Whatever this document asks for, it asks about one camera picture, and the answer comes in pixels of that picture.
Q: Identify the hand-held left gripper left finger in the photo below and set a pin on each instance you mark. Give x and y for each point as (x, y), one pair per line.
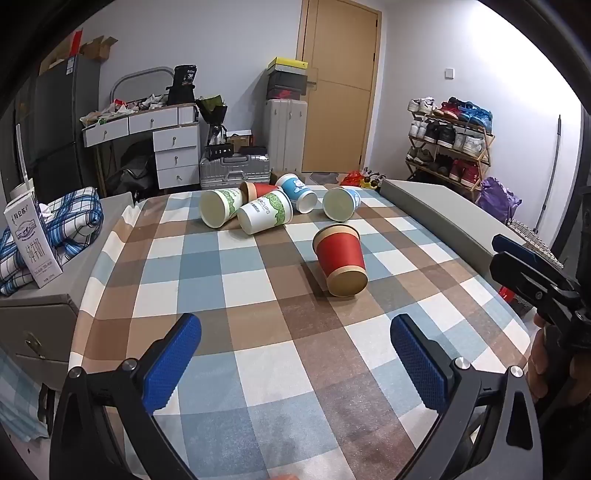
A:
(171, 364)

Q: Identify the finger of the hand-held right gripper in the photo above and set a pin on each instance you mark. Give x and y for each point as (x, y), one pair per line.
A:
(512, 247)
(521, 277)

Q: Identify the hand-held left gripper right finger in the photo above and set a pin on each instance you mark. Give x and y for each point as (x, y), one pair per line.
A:
(419, 369)

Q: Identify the red paper cup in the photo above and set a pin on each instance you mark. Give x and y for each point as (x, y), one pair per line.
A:
(262, 190)
(339, 256)

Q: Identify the blue print paper cup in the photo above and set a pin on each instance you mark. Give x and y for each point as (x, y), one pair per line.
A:
(351, 198)
(293, 187)

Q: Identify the green print paper cup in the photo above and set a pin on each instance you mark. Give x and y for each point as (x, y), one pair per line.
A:
(226, 203)
(268, 212)

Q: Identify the person's right hand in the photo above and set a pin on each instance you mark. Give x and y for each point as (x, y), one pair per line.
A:
(537, 364)

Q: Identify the metal mesh rack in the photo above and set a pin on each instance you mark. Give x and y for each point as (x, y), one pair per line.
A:
(531, 233)

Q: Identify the purple plastic bag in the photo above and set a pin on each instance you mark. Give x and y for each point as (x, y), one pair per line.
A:
(496, 196)

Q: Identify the grey padded board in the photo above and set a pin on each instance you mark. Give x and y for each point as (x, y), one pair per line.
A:
(443, 217)

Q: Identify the grey pole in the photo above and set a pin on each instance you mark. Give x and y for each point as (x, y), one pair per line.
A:
(554, 157)

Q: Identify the wooden shoe rack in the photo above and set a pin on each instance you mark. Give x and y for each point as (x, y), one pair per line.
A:
(485, 138)

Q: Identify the checked tablecloth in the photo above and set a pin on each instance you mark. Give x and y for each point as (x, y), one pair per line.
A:
(277, 323)

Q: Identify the rows of shoes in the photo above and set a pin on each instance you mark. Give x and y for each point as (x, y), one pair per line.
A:
(448, 134)

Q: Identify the grey cabinet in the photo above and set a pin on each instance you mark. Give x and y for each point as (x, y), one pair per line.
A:
(27, 323)

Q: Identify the red plastic bag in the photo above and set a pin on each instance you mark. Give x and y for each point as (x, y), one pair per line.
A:
(353, 177)

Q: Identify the blue plaid cloth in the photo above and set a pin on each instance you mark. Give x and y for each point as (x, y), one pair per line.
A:
(69, 221)

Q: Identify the white milk carton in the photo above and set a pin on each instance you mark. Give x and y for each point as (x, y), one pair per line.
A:
(30, 240)

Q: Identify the dark bag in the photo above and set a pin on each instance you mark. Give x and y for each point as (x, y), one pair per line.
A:
(134, 170)

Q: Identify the silver suitcase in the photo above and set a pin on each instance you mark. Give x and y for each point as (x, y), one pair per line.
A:
(235, 170)

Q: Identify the small black box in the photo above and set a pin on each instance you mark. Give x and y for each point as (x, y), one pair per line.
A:
(219, 151)

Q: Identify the white desk with drawers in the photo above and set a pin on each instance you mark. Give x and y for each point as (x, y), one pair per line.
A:
(175, 143)

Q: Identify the wooden door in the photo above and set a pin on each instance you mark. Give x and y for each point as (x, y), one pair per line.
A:
(341, 92)

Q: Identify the white suitcase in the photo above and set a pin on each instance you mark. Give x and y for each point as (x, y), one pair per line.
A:
(286, 134)

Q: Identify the black wrapped bouquet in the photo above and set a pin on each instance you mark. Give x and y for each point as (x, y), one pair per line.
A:
(212, 110)

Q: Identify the pile of desk clutter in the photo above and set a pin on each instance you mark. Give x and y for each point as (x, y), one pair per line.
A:
(124, 108)

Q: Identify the dark grey fridge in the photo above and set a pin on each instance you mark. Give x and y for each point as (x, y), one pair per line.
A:
(60, 129)

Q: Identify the black red shoe box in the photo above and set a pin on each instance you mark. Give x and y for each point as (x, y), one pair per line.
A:
(286, 93)

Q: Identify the black paper bag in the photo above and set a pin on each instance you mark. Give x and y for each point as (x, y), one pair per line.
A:
(182, 85)

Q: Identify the grey shoe box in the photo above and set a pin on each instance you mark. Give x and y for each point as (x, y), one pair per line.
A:
(286, 78)

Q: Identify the yellow black shoe box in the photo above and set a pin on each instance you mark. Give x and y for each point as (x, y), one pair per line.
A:
(287, 64)

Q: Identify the grey metal folding frame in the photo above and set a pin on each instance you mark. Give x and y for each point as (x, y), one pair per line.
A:
(138, 76)

